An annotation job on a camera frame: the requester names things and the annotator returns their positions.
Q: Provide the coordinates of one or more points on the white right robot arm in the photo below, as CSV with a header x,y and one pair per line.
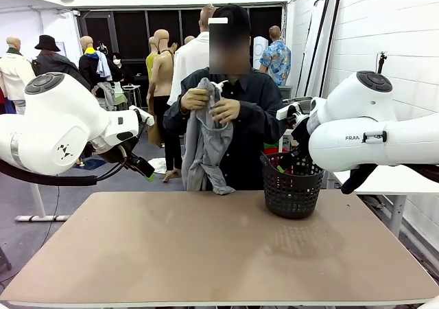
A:
x,y
343,144

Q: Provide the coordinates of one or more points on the white side table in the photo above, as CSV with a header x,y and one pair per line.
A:
x,y
394,182

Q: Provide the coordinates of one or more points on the grey training pants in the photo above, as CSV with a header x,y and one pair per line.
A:
x,y
205,151

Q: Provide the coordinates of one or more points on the black perforated plastic basket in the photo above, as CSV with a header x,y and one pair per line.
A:
x,y
291,199

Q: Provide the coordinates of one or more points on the white cloth on floor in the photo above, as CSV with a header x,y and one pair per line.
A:
x,y
158,165

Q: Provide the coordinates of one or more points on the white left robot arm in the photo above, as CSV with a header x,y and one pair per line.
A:
x,y
51,116

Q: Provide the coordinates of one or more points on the black stand leg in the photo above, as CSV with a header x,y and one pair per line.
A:
x,y
4,259

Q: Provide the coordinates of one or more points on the person in dark shirt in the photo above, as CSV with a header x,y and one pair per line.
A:
x,y
254,99

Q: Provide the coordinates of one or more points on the white wall camera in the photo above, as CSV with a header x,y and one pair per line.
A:
x,y
75,12

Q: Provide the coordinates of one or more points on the mannequin with yellow scarf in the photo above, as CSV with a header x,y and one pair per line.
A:
x,y
90,65

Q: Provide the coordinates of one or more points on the person's left forearm dark sleeve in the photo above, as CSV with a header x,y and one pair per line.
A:
x,y
264,127

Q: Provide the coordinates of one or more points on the small black tripod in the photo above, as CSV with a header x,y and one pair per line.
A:
x,y
381,62

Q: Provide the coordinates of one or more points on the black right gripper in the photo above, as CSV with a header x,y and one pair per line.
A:
x,y
302,135

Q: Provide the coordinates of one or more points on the white table with T-foot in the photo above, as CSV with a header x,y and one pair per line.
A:
x,y
37,199

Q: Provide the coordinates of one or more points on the mannequin in yellow top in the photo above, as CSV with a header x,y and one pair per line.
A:
x,y
151,65

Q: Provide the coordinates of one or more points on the black bucket hat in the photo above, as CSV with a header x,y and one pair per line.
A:
x,y
47,43

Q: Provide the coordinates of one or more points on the mannequin in white shirt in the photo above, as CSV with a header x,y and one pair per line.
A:
x,y
190,65

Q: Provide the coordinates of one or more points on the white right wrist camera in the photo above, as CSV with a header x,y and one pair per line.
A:
x,y
286,111

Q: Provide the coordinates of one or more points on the bald mannequin head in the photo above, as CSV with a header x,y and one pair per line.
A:
x,y
189,40

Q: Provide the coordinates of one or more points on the man in blue floral shirt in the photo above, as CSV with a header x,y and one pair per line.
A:
x,y
276,62

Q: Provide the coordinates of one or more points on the grey hanging garment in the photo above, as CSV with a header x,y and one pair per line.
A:
x,y
108,96

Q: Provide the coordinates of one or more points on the white head-mounted camera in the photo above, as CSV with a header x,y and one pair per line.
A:
x,y
218,21

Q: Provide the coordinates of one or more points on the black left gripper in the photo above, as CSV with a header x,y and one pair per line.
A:
x,y
118,154

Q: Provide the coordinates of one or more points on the black cap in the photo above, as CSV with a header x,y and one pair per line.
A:
x,y
236,12

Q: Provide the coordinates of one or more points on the person's left hand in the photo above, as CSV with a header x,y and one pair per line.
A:
x,y
226,111

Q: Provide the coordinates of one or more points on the person with white face mask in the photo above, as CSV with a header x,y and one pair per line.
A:
x,y
118,67

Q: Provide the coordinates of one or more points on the person's right hand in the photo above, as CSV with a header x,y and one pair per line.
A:
x,y
193,99

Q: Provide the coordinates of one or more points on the mannequin in cream jacket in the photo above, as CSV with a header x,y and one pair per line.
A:
x,y
13,72

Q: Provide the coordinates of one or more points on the black-framed white panel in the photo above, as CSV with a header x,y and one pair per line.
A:
x,y
331,31
307,48

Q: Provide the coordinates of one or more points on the bare mannequin with black pants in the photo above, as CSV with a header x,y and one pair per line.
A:
x,y
164,75

